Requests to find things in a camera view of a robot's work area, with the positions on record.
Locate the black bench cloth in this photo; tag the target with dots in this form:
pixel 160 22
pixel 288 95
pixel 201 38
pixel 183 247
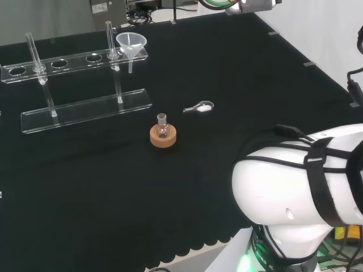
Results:
pixel 85 184

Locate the yellow stop button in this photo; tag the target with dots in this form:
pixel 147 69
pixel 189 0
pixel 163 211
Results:
pixel 340 233

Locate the grey equipment box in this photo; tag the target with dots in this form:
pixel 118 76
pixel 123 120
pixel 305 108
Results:
pixel 107 14

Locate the clear plastic funnel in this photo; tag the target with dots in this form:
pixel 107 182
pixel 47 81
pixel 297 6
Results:
pixel 130 49

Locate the clear acrylic funnel stand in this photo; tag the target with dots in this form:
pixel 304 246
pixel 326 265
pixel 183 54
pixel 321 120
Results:
pixel 85 110

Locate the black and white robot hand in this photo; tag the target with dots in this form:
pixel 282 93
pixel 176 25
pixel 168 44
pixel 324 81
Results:
pixel 255 6

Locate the glass weighing funnel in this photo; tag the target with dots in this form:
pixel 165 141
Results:
pixel 204 107

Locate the small glass round-bottom flask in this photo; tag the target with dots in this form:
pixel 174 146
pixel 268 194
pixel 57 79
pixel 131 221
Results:
pixel 162 131

